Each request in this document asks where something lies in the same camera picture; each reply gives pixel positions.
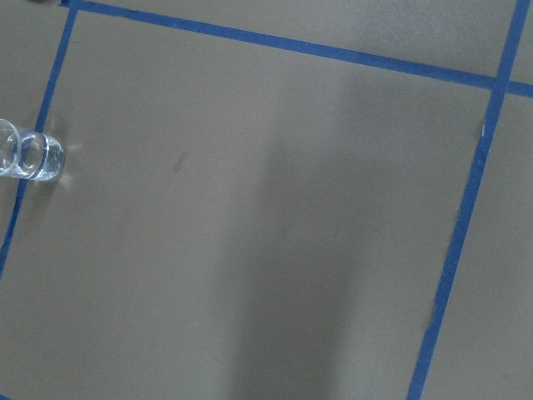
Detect clear glass beaker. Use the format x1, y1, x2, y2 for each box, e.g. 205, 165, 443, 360
1, 119, 65, 182

